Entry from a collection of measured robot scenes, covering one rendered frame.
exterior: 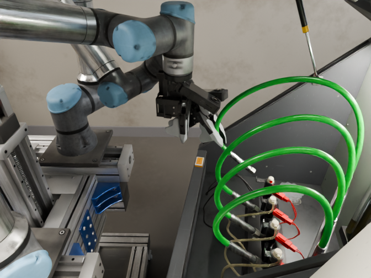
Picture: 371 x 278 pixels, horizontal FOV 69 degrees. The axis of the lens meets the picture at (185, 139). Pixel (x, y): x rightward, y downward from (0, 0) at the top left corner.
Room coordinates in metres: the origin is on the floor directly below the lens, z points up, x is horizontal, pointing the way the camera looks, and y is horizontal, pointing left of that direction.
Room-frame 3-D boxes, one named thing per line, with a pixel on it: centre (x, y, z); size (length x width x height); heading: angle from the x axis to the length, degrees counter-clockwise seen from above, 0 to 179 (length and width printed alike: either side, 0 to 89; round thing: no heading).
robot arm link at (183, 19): (0.64, 0.02, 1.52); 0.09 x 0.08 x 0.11; 140
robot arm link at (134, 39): (0.58, 0.10, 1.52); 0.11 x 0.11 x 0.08; 50
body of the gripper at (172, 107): (0.64, 0.03, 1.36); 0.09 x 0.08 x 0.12; 79
